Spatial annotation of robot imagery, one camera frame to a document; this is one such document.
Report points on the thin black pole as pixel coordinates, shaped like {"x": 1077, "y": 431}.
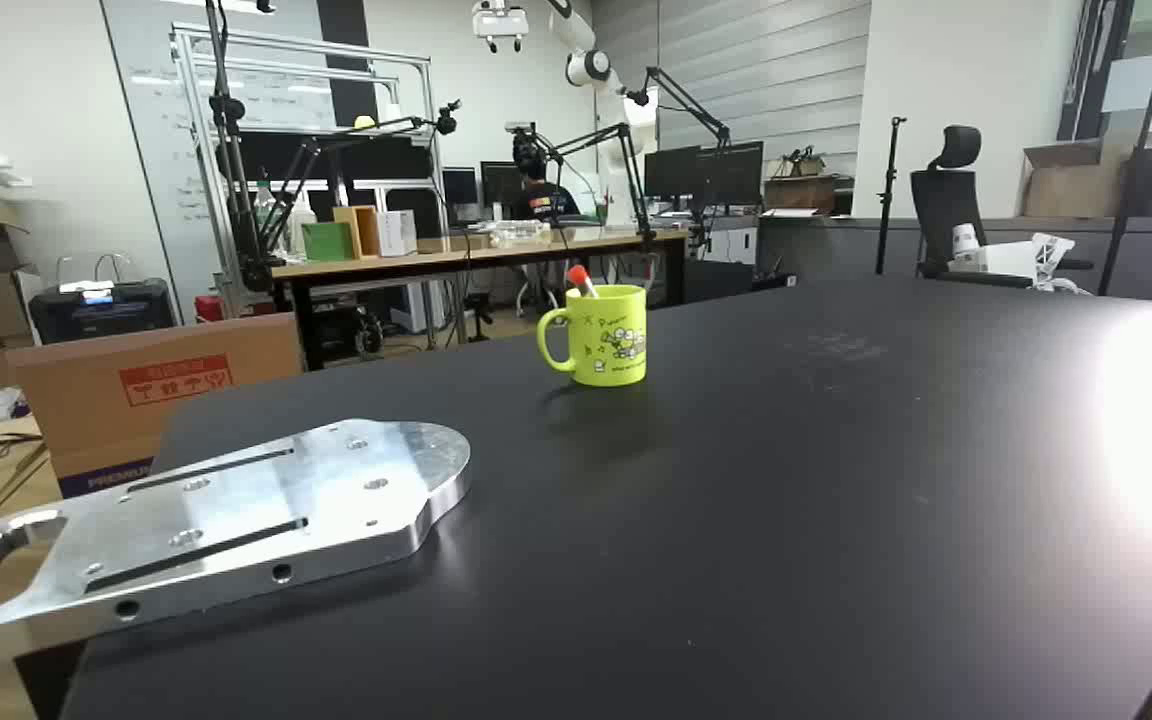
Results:
{"x": 1138, "y": 144}

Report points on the white marker with red cap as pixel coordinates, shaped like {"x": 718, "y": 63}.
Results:
{"x": 580, "y": 276}

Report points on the small potted plant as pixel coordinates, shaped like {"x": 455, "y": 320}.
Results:
{"x": 807, "y": 163}

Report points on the whiteboard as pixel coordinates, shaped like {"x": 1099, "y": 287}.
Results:
{"x": 160, "y": 122}

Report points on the open cardboard box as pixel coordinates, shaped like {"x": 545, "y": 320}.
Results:
{"x": 1069, "y": 186}

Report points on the white plastic bag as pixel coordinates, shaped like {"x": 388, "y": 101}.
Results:
{"x": 1028, "y": 255}

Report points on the orange box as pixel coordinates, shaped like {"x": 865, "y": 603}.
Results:
{"x": 361, "y": 235}

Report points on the aluminium mounting plate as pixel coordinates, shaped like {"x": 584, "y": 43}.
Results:
{"x": 269, "y": 512}

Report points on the black office chair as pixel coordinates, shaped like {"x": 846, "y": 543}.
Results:
{"x": 945, "y": 203}

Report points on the green box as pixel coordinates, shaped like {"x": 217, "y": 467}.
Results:
{"x": 324, "y": 243}

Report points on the black camera stand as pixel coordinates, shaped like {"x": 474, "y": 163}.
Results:
{"x": 245, "y": 203}

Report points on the black computer monitor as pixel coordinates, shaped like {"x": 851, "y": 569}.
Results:
{"x": 703, "y": 173}

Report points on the wooden desk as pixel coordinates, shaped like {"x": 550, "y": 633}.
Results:
{"x": 471, "y": 251}

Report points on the white ceiling device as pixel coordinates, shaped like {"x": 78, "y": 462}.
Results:
{"x": 503, "y": 20}

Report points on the yellow printed mug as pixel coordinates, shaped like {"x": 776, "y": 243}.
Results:
{"x": 609, "y": 343}

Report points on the white box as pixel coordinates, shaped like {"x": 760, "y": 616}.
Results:
{"x": 393, "y": 235}

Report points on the black tripod pole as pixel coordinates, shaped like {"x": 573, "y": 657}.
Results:
{"x": 890, "y": 203}

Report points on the black printer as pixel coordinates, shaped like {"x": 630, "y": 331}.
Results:
{"x": 102, "y": 311}

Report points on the cardboard box with red label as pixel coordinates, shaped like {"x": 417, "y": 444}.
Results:
{"x": 110, "y": 392}

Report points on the wide black monitor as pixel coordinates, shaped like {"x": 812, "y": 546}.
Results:
{"x": 378, "y": 159}

